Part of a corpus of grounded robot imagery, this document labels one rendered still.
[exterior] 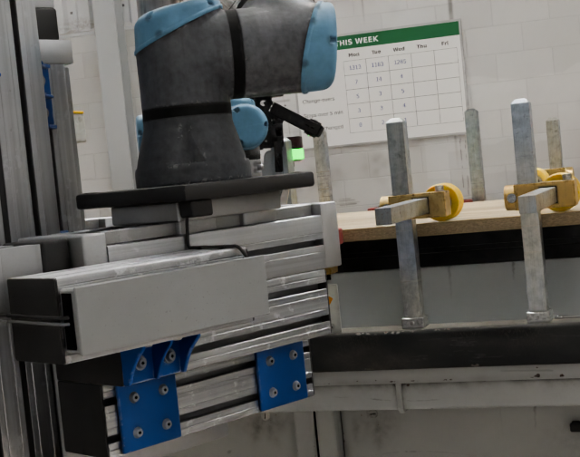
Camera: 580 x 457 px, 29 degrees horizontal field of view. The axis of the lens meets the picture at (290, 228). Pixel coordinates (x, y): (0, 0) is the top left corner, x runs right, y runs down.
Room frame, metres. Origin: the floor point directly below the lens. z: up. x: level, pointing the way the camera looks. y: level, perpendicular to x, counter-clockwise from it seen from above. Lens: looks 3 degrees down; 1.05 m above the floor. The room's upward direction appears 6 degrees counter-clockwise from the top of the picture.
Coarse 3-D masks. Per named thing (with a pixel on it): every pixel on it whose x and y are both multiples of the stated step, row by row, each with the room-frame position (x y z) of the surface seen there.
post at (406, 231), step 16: (400, 128) 2.27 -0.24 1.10; (400, 144) 2.27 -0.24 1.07; (400, 160) 2.27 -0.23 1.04; (400, 176) 2.27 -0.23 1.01; (400, 192) 2.27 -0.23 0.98; (400, 224) 2.28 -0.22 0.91; (400, 240) 2.28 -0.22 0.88; (416, 240) 2.29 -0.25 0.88; (400, 256) 2.28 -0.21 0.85; (416, 256) 2.28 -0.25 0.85; (400, 272) 2.28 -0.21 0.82; (416, 272) 2.27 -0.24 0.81; (416, 288) 2.27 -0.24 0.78; (416, 304) 2.27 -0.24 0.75
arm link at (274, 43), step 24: (240, 0) 1.53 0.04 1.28; (264, 0) 1.50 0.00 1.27; (288, 0) 1.49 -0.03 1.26; (312, 0) 1.53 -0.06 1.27; (240, 24) 1.45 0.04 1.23; (264, 24) 1.45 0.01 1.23; (288, 24) 1.46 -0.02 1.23; (312, 24) 1.46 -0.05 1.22; (336, 24) 1.48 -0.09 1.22; (264, 48) 1.45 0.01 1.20; (288, 48) 1.45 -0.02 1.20; (312, 48) 1.46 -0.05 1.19; (336, 48) 1.47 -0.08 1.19; (264, 72) 1.45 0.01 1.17; (288, 72) 1.46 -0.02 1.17; (312, 72) 1.47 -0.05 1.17
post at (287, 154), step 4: (284, 140) 2.36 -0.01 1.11; (288, 140) 2.38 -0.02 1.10; (284, 144) 2.36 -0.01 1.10; (288, 144) 2.37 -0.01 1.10; (272, 148) 2.36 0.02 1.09; (284, 148) 2.36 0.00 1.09; (288, 148) 2.37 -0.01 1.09; (284, 152) 2.36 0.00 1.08; (288, 152) 2.36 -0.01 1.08; (292, 152) 2.39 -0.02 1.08; (284, 156) 2.36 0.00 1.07; (288, 156) 2.36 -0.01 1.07; (292, 156) 2.38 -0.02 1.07; (284, 160) 2.36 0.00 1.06; (288, 160) 2.36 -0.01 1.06; (292, 160) 2.38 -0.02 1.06; (284, 164) 2.36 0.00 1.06; (288, 164) 2.36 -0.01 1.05; (292, 164) 2.38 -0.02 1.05; (284, 168) 2.36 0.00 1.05; (288, 168) 2.36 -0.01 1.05; (292, 168) 2.38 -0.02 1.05; (284, 172) 2.36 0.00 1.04; (288, 172) 2.35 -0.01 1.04; (292, 172) 2.37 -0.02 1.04; (292, 192) 2.36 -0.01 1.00; (280, 196) 2.36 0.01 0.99; (288, 196) 2.36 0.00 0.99; (292, 196) 2.36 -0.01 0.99; (288, 200) 2.36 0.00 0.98; (292, 200) 2.36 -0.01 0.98; (296, 200) 2.38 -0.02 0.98
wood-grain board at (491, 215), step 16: (464, 208) 2.90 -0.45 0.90; (480, 208) 2.82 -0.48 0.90; (496, 208) 2.74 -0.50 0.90; (576, 208) 2.42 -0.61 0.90; (352, 224) 2.66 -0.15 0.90; (368, 224) 2.59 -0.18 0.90; (416, 224) 2.43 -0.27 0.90; (432, 224) 2.42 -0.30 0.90; (448, 224) 2.41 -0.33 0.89; (464, 224) 2.40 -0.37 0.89; (480, 224) 2.38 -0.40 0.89; (496, 224) 2.37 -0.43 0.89; (512, 224) 2.36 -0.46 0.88; (544, 224) 2.34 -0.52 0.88; (560, 224) 2.33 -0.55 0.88; (576, 224) 2.32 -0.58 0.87; (352, 240) 2.48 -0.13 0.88
